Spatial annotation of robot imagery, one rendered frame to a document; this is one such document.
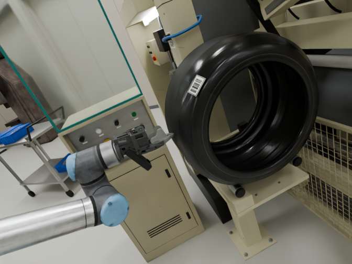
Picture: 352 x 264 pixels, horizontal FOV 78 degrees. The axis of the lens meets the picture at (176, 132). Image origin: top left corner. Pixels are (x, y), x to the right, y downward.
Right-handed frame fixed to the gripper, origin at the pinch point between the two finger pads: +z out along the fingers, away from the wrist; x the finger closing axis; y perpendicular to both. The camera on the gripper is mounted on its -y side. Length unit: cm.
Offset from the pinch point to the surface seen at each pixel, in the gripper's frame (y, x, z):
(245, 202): -35.9, -9.8, 20.4
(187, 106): 12.4, -9.0, 6.5
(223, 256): -121, 31, 16
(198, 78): 19.7, -9.8, 11.8
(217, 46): 26.6, -5.6, 21.5
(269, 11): 31, 15, 58
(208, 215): -121, 71, 23
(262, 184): -38, -2, 34
